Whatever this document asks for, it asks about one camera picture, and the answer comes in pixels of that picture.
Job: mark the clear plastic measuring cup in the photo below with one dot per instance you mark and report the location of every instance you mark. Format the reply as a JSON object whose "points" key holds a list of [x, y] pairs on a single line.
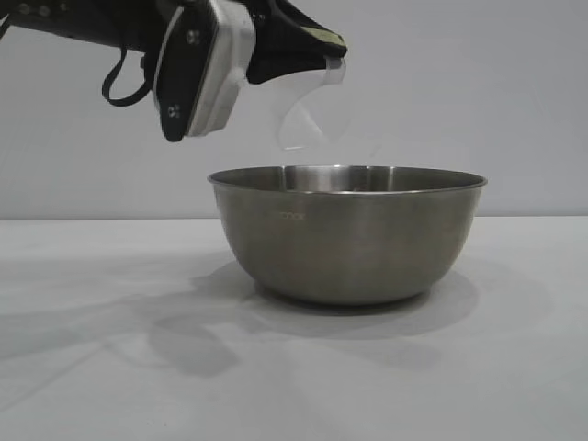
{"points": [[303, 124]]}

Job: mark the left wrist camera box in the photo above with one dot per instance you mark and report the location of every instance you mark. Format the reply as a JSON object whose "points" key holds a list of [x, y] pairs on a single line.
{"points": [[216, 82]]}

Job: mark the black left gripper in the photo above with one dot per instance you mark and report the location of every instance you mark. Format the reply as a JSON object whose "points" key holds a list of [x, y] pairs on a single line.
{"points": [[92, 23]]}

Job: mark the stainless steel mixing bowl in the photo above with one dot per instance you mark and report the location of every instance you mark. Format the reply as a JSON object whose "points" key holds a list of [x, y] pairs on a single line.
{"points": [[344, 243]]}

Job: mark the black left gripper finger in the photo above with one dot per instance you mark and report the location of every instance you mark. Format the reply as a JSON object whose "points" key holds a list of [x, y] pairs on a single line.
{"points": [[275, 59], [303, 32]]}

